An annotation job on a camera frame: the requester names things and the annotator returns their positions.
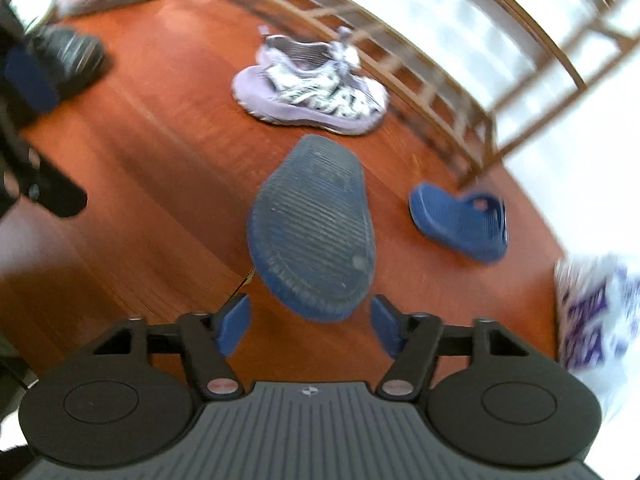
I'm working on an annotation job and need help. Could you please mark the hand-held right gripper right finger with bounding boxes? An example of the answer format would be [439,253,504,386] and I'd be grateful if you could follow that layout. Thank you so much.
[370,295,531,401]

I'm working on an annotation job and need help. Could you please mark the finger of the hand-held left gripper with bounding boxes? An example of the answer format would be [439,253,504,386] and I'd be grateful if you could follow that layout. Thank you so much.
[0,105,90,218]
[0,10,61,116]

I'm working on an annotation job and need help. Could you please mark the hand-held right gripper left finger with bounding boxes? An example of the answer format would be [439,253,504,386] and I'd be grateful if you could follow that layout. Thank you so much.
[90,294,252,401]

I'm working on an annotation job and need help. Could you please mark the black lace sandal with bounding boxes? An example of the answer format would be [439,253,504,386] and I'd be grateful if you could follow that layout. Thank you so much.
[30,25,107,101]

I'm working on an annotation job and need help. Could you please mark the blue rubber slide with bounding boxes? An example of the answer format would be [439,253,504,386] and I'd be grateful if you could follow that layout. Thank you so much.
[408,182,510,264]
[246,134,377,323]

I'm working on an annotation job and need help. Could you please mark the brown wooden shoe rack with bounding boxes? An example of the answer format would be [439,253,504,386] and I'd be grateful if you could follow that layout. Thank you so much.
[175,0,640,191]

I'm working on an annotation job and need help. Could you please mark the purple mesh sneaker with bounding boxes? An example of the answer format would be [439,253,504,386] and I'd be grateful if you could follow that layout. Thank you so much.
[231,27,390,136]

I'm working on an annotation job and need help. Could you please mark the white plastic bag purple print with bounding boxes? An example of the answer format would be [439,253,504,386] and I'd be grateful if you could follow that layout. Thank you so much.
[554,252,640,426]

